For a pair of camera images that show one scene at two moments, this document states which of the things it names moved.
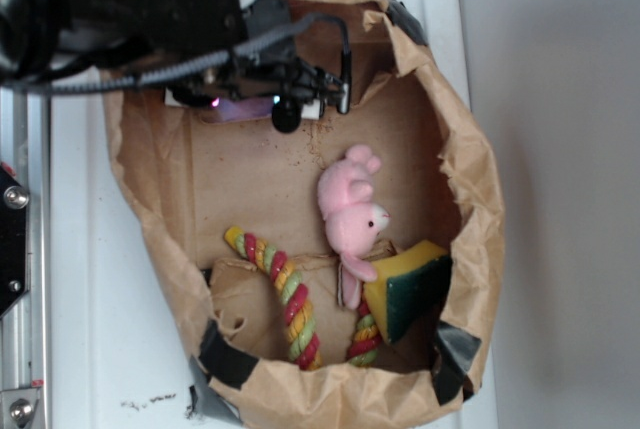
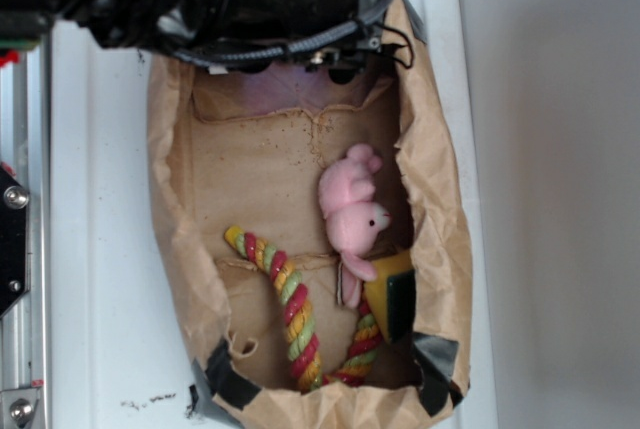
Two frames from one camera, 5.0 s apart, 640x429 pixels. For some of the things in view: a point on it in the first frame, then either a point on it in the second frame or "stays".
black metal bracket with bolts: [13, 240] stays
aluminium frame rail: [25, 327] stays
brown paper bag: [438, 175] -> [245, 146]
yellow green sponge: [409, 289] stays
